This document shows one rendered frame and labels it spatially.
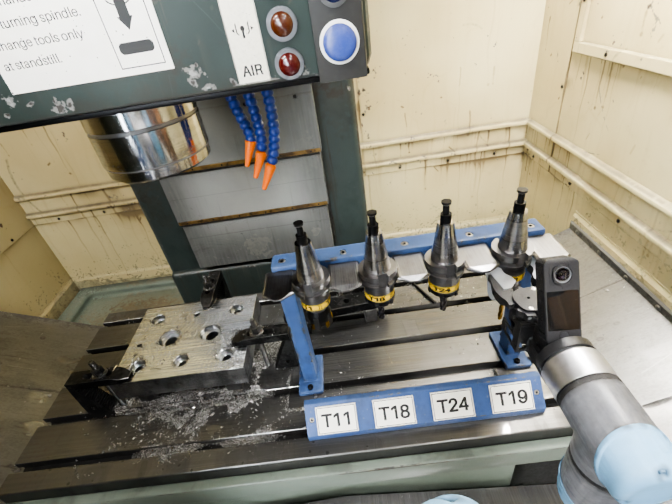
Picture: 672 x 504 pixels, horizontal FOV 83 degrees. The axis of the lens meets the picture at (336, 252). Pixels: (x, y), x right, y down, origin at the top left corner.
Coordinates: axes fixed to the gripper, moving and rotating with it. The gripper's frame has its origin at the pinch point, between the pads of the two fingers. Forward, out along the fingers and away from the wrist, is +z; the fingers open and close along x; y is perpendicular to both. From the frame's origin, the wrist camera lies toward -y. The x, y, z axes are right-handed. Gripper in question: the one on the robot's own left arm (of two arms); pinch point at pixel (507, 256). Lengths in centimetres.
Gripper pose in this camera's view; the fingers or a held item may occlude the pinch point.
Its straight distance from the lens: 70.3
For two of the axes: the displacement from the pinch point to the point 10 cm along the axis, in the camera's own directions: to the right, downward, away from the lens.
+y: 1.2, 8.0, 5.9
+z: -0.5, -5.9, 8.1
